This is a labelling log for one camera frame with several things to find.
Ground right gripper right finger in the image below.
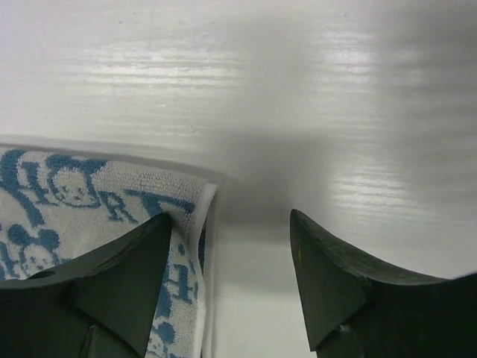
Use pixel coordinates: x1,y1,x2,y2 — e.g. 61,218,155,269
290,210,476,357

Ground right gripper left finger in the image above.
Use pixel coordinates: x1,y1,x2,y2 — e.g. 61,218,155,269
1,213,172,357

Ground blue white patterned towel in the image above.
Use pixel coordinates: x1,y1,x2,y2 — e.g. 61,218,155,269
1,147,217,357

